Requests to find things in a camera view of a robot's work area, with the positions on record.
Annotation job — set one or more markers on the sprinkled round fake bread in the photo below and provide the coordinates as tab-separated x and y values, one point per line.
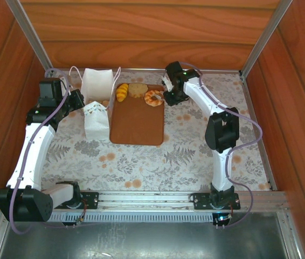
151	100

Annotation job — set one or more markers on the white paper bag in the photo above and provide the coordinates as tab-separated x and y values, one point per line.
97	86

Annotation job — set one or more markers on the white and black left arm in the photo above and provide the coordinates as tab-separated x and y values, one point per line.
34	151

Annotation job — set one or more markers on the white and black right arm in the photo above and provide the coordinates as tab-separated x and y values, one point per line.
197	94

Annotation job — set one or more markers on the flat speckled fake bread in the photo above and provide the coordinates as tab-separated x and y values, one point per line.
137	90

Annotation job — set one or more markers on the yellow striped fake bread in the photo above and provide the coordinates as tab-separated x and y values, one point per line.
122	92

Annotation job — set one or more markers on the brown tray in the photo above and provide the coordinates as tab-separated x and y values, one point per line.
137	124

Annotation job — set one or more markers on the floral table mat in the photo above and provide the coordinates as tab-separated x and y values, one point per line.
147	167

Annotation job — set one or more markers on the small lit controller board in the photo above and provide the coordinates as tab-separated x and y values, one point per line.
222	218

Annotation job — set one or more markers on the aluminium frame rail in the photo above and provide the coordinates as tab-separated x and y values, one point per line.
147	69
259	135

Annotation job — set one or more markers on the aluminium frame post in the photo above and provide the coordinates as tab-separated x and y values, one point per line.
265	37
30	35

